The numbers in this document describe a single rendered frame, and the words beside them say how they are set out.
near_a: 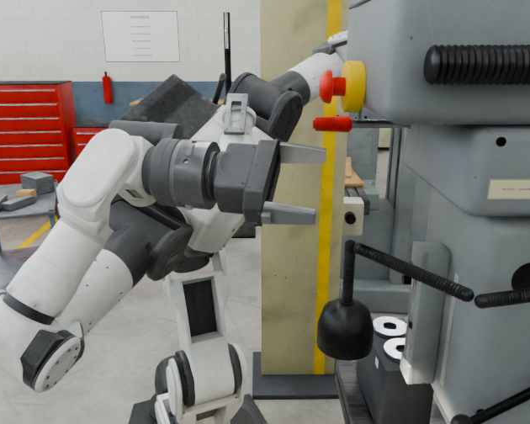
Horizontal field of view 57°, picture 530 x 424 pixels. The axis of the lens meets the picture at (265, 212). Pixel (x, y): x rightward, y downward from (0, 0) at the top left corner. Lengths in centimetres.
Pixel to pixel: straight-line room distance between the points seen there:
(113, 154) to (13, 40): 1002
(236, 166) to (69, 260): 23
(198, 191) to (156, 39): 922
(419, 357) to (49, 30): 992
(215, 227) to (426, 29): 55
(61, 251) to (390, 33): 44
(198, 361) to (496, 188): 90
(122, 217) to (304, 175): 164
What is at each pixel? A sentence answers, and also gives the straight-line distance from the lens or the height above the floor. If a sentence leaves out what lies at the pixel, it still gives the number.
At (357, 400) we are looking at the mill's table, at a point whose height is 93.
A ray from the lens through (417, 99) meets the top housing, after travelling 50.
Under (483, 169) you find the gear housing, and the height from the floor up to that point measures 169.
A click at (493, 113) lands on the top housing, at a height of 174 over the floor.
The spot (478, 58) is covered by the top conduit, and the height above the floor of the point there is 180.
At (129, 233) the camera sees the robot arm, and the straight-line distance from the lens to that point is 84.
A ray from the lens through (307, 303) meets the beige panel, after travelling 268.
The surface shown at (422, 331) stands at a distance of 73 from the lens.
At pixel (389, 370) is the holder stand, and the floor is 112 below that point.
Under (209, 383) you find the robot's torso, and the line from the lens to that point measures 128.
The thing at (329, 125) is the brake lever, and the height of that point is 170.
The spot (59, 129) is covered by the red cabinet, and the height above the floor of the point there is 99.
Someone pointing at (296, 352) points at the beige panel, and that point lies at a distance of 284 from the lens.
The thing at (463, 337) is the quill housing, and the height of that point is 146.
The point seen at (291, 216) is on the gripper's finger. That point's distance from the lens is 56.
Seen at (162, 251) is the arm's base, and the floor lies 148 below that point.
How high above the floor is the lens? 180
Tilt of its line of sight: 19 degrees down
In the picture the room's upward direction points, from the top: straight up
